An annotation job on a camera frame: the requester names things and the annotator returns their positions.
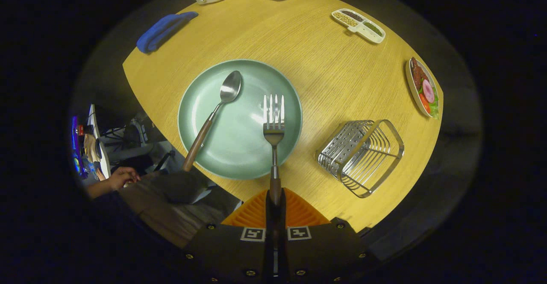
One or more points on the black backdrop cloth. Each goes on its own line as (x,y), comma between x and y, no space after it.
(461,126)

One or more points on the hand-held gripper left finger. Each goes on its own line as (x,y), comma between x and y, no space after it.
(233,254)

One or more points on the green round plate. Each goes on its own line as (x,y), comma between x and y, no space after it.
(243,147)

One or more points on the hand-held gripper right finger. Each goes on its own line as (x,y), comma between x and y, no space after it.
(316,254)

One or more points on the white plate of food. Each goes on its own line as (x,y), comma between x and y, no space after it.
(423,88)

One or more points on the white divided bean dish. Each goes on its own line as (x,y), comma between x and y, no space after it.
(363,28)

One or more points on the white side desk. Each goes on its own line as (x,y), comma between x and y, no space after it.
(97,143)

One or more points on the computer monitor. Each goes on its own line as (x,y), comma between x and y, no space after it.
(77,147)

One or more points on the blue folded cloth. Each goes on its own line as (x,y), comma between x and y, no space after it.
(162,31)

